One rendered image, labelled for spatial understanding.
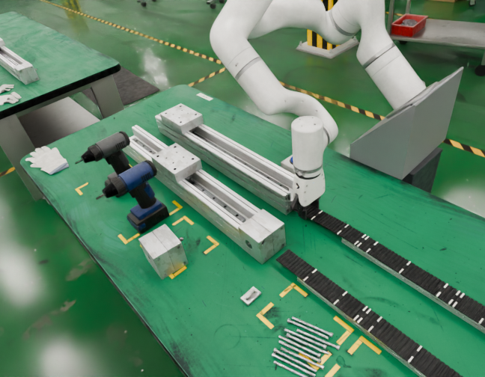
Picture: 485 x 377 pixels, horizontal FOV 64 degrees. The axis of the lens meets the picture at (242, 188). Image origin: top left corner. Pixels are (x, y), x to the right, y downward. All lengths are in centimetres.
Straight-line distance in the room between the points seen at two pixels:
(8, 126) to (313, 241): 204
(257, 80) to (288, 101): 10
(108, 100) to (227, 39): 185
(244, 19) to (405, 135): 61
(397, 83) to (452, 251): 55
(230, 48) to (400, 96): 61
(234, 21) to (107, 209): 78
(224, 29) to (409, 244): 79
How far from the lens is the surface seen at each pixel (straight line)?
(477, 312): 108
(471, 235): 129
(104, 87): 281
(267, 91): 105
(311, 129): 102
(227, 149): 149
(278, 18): 129
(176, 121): 160
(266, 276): 111
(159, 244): 113
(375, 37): 140
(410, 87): 140
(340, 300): 103
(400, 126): 132
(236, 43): 109
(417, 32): 419
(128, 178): 120
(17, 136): 274
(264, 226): 110
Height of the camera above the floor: 167
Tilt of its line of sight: 40 degrees down
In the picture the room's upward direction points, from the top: 9 degrees counter-clockwise
